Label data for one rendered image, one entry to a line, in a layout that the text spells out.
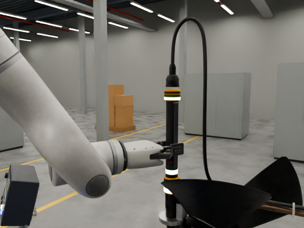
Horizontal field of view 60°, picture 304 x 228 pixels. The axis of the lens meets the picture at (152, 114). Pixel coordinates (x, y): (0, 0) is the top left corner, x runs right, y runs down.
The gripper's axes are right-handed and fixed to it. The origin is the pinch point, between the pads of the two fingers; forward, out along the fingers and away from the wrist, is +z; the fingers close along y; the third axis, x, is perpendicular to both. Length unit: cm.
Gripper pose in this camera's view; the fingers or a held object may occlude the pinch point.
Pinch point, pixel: (172, 147)
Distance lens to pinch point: 72.8
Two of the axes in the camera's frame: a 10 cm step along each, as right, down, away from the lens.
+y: 4.8, 1.0, -8.7
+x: -0.2, -9.9, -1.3
